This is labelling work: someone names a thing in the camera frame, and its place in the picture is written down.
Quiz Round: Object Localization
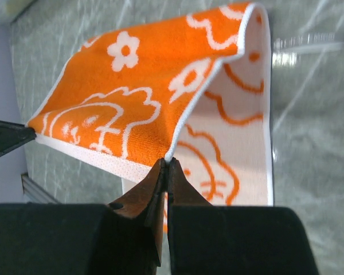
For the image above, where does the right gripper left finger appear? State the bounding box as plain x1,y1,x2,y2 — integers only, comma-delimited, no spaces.
0,159,166,274

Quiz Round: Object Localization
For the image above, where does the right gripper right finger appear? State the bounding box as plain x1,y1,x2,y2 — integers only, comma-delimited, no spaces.
167,159,318,274

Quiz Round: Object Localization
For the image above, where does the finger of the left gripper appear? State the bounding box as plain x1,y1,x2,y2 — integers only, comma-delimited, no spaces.
0,120,36,157

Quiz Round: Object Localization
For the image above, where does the orange towel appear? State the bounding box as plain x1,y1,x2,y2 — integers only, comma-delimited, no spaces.
27,2,273,206

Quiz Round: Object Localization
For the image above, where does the aluminium rail frame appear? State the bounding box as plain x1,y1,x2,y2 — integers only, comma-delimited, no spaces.
21,173,60,204

